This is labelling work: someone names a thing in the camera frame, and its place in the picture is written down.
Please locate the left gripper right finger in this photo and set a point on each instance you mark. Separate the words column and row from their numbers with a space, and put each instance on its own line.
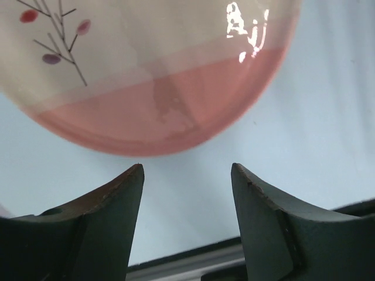
column 285, row 238

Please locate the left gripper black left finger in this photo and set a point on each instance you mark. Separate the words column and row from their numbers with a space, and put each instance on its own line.
column 89, row 238

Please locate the beige pink floral plate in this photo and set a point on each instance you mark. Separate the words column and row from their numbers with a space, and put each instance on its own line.
column 141, row 78

